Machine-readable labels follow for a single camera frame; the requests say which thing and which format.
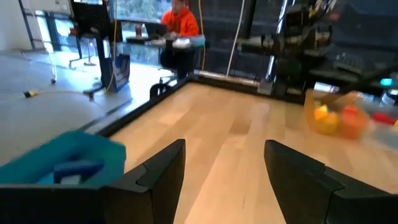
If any black frame clamp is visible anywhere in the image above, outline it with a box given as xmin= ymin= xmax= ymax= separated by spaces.
xmin=149 ymin=82 xmax=174 ymax=100

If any black aluminium rig frame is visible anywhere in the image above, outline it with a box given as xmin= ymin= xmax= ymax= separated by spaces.
xmin=95 ymin=74 xmax=308 ymax=138

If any blue plastic bin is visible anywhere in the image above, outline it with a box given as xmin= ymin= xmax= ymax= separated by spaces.
xmin=0 ymin=130 xmax=127 ymax=186

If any clear plastic bin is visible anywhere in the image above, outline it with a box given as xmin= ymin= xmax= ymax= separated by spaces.
xmin=368 ymin=105 xmax=398 ymax=152

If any white hanging hose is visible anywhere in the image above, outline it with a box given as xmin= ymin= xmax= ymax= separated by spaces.
xmin=225 ymin=0 xmax=246 ymax=77

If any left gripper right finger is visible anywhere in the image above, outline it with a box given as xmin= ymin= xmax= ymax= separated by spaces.
xmin=263 ymin=139 xmax=398 ymax=224

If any red cube block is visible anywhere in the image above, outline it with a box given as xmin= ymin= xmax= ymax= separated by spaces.
xmin=371 ymin=112 xmax=397 ymax=125

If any orange plastic bin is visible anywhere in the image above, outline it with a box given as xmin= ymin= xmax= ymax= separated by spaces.
xmin=303 ymin=88 xmax=371 ymax=141

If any metal frame bracket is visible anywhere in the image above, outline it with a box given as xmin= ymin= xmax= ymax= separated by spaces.
xmin=257 ymin=77 xmax=275 ymax=96

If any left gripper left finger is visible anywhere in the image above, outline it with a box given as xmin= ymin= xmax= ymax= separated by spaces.
xmin=0 ymin=138 xmax=187 ymax=224

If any person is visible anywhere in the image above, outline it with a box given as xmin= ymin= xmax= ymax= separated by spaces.
xmin=160 ymin=0 xmax=206 ymax=78

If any rolling monitor stand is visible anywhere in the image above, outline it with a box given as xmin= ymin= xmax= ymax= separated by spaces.
xmin=70 ymin=0 xmax=132 ymax=96

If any office desk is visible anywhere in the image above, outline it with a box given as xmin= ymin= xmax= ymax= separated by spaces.
xmin=116 ymin=33 xmax=208 ymax=80

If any black laptop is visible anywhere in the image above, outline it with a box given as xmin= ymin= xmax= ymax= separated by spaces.
xmin=144 ymin=21 xmax=169 ymax=37

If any dark side desk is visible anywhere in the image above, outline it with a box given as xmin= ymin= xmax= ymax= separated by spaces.
xmin=310 ymin=37 xmax=398 ymax=96

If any yellow hanging cable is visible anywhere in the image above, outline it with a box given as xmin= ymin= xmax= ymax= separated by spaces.
xmin=197 ymin=0 xmax=206 ymax=72

